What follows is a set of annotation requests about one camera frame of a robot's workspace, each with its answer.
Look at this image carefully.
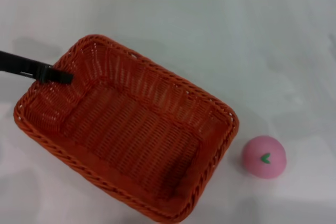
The orange woven plastic basket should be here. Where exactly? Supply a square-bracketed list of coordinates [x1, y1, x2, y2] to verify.
[13, 34, 240, 222]

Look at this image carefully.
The pink peach toy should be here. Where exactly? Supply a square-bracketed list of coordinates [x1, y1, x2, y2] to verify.
[241, 135, 287, 180]

